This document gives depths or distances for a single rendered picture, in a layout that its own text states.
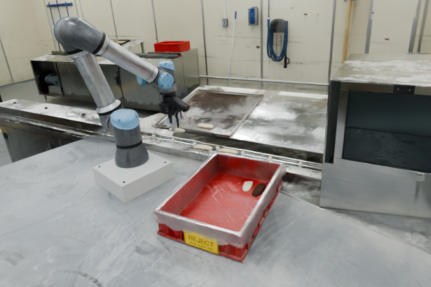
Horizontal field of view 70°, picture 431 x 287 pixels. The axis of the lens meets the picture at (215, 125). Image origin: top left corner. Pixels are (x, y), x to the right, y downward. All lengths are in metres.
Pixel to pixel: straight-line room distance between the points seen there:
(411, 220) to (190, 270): 0.72
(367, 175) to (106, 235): 0.90
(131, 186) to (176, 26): 5.02
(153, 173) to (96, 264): 0.44
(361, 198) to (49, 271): 1.02
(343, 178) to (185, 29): 5.15
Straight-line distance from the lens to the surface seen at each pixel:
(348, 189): 1.18
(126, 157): 1.40
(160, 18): 6.33
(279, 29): 5.12
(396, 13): 4.63
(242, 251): 1.00
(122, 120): 1.35
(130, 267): 1.05
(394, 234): 1.20
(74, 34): 1.29
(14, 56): 9.03
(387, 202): 1.18
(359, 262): 1.06
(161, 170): 1.38
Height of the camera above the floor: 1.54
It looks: 21 degrees down
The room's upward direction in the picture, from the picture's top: 4 degrees counter-clockwise
